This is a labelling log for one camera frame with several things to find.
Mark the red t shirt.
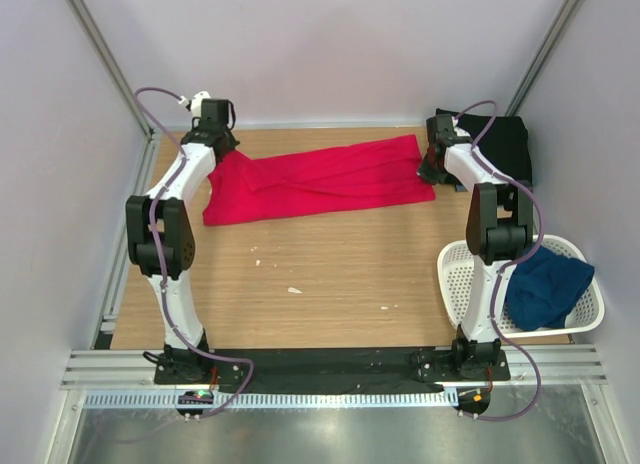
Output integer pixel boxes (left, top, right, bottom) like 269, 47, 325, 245
202, 135, 436, 227

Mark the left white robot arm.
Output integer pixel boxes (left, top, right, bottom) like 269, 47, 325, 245
125, 91, 238, 384

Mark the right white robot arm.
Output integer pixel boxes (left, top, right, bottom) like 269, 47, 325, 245
418, 114, 534, 382

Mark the folded black t shirt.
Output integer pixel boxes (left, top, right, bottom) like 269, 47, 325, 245
458, 114, 533, 183

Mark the blue t shirt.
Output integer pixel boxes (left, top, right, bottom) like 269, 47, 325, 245
505, 246, 595, 332

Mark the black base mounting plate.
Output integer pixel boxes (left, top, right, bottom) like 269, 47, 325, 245
142, 347, 511, 388

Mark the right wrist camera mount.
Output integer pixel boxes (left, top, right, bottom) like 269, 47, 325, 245
452, 117, 471, 139

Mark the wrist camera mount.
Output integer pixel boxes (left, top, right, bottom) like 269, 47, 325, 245
452, 117, 471, 139
178, 91, 211, 118

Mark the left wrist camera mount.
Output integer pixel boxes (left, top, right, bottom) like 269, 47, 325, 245
178, 91, 211, 118

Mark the left aluminium corner post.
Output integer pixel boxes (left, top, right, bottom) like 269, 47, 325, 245
66, 0, 153, 139

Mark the aluminium corner post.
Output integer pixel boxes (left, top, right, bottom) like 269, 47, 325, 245
504, 0, 585, 117
66, 0, 153, 139

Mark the right aluminium corner post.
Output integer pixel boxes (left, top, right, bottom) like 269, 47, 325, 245
504, 0, 585, 117

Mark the aluminium front rail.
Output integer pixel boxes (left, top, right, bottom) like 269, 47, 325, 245
61, 344, 607, 389

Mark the white slotted cable duct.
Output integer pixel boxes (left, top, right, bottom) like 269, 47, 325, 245
84, 389, 458, 410

